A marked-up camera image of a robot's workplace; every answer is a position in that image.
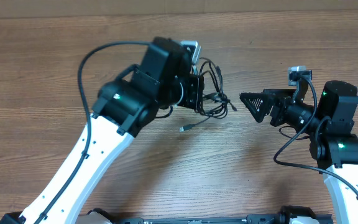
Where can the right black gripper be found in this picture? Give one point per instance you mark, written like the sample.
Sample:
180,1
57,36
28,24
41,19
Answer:
280,102

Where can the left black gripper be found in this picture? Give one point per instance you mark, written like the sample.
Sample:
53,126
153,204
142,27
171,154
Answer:
194,84

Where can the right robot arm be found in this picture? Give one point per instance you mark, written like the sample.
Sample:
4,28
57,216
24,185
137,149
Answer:
328,122

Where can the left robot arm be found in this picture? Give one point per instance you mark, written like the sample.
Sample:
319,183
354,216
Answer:
167,76

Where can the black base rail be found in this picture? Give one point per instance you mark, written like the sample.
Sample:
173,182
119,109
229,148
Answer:
250,219

